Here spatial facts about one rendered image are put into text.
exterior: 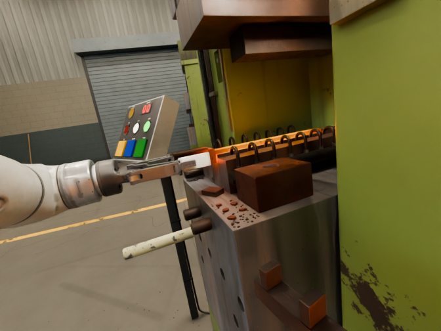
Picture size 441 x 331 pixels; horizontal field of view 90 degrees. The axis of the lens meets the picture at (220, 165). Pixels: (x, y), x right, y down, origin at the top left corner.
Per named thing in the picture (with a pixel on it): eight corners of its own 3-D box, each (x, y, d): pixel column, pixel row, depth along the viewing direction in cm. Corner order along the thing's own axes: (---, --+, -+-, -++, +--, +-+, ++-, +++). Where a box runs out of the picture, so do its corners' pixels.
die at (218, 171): (230, 194, 49) (224, 157, 47) (204, 176, 67) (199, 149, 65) (365, 155, 62) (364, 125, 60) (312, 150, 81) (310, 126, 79)
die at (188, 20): (203, 16, 41) (194, -44, 39) (182, 50, 59) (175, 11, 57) (363, 16, 54) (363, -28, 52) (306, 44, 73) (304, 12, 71)
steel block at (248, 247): (264, 435, 43) (233, 230, 33) (206, 297, 78) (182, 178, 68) (436, 311, 61) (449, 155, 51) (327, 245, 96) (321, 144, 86)
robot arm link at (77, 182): (67, 215, 40) (103, 207, 42) (52, 168, 38) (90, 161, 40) (79, 201, 49) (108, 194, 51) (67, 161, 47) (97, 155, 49)
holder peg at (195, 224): (194, 238, 44) (192, 226, 44) (191, 232, 47) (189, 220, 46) (212, 231, 46) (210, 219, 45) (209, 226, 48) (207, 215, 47)
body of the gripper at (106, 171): (105, 191, 50) (147, 181, 53) (100, 203, 42) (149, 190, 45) (97, 159, 49) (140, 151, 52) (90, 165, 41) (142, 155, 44)
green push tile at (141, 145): (141, 157, 85) (146, 138, 87) (132, 156, 91) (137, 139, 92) (145, 158, 87) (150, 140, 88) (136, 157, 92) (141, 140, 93)
